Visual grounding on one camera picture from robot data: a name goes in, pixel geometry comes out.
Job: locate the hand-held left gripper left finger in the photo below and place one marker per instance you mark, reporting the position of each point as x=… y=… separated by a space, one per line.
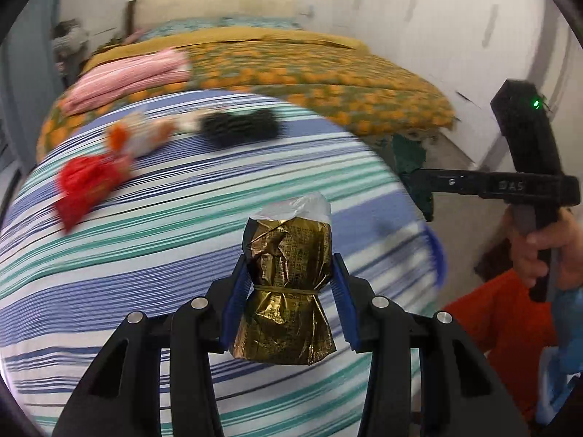
x=237 y=291

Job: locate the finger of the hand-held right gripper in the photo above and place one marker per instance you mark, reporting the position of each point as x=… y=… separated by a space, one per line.
x=426 y=205
x=407 y=154

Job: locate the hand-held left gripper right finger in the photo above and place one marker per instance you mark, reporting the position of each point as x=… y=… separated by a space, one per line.
x=341 y=296

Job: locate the gold foil packet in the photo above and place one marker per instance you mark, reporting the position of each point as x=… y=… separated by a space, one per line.
x=282 y=282

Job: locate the white wrapper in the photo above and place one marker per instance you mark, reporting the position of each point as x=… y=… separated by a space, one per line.
x=189 y=120

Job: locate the red plastic bag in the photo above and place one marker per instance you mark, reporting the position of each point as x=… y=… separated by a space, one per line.
x=86 y=182

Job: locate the person's right hand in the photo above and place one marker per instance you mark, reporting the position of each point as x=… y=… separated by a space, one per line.
x=571 y=255

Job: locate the striped tablecloth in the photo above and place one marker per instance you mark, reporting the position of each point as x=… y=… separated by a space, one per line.
x=136 y=259

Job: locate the white wardrobe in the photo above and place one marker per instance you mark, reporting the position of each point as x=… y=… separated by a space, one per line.
x=432 y=32

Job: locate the orange floral quilt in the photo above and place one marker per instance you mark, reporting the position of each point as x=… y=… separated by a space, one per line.
x=296 y=73

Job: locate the orange fleece trousers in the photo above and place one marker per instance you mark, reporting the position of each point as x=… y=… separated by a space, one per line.
x=501 y=323

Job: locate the teal floral pillow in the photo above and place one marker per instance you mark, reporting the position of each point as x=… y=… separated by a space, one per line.
x=259 y=22
x=177 y=28

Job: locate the yellow blanket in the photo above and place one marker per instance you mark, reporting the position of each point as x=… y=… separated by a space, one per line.
x=205 y=36

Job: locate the pink striped folded blanket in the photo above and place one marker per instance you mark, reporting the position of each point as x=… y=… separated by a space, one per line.
x=127 y=77

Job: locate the cream padded headboard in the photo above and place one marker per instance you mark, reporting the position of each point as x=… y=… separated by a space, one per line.
x=214 y=2

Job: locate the grey-blue curtain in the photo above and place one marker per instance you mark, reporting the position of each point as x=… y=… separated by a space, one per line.
x=27 y=77

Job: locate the pile of clothes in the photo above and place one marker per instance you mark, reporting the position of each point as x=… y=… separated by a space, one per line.
x=68 y=36

